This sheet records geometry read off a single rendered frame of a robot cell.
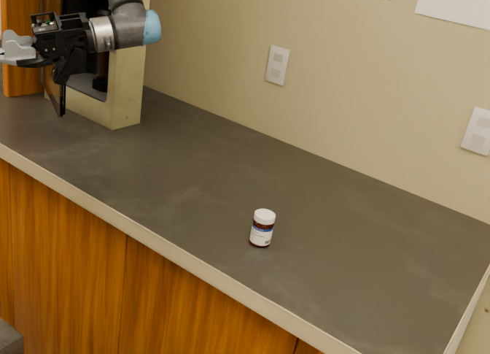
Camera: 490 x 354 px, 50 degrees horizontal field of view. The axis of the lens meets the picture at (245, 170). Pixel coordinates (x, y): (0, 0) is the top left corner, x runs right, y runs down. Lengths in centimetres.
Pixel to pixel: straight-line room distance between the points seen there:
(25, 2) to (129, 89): 42
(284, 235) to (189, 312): 26
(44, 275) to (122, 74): 60
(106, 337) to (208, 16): 106
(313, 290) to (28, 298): 94
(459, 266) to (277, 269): 43
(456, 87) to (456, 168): 22
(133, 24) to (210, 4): 64
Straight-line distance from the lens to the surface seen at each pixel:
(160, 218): 114
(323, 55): 160
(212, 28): 182
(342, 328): 95
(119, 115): 157
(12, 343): 86
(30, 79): 182
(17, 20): 175
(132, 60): 155
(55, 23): 121
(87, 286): 141
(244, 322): 107
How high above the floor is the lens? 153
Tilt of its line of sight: 25 degrees down
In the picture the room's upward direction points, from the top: 10 degrees clockwise
